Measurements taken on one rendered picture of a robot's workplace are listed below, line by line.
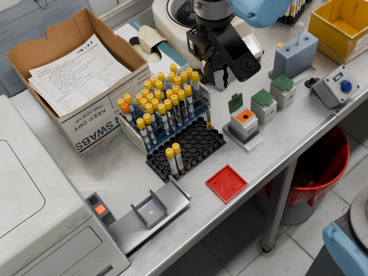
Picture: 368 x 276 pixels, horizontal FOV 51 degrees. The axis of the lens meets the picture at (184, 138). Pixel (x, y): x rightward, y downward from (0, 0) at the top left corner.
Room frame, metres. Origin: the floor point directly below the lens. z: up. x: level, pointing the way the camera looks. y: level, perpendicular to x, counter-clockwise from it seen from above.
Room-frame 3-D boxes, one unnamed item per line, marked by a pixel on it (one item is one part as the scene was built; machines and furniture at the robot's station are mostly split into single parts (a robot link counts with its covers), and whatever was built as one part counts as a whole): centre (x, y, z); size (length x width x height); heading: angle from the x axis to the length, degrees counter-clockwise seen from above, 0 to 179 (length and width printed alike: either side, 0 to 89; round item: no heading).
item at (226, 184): (0.38, -0.07, 0.88); 0.07 x 0.07 x 0.01; 30
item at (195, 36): (0.58, -0.09, 1.13); 0.09 x 0.08 x 0.12; 29
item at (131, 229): (0.31, 0.11, 0.92); 0.21 x 0.07 x 0.05; 120
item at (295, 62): (0.66, -0.31, 0.92); 0.10 x 0.07 x 0.10; 115
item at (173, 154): (0.48, 0.00, 0.93); 0.17 x 0.09 x 0.11; 121
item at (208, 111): (0.52, -0.06, 0.93); 0.01 x 0.01 x 0.10
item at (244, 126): (0.50, -0.14, 0.92); 0.05 x 0.04 x 0.06; 30
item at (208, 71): (0.55, -0.09, 1.07); 0.05 x 0.02 x 0.09; 119
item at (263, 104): (0.54, -0.20, 0.91); 0.05 x 0.04 x 0.07; 30
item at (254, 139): (0.50, -0.14, 0.89); 0.09 x 0.05 x 0.04; 30
